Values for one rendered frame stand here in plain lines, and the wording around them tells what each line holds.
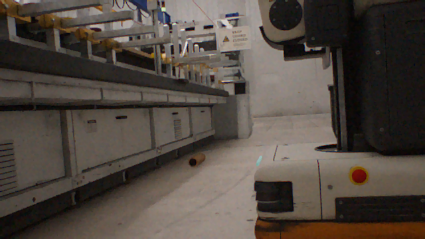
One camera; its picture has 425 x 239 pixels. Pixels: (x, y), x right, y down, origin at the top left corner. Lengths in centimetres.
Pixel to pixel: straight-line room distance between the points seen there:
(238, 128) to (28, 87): 448
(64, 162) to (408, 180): 152
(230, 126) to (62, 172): 407
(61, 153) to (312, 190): 130
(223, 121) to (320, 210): 480
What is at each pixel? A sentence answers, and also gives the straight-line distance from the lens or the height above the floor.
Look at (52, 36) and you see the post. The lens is 160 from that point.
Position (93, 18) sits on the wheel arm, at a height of 82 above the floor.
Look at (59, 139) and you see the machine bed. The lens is 201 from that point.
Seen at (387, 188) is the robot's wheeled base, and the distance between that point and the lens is 112.
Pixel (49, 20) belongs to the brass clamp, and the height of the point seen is 81.
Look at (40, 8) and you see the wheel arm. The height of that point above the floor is 80.
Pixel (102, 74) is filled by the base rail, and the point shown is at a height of 64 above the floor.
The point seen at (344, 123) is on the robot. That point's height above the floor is 37.
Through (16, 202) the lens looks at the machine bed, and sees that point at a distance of 170.
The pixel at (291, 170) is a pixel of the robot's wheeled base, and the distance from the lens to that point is 109.
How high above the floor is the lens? 44
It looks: 3 degrees down
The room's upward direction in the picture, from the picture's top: 4 degrees counter-clockwise
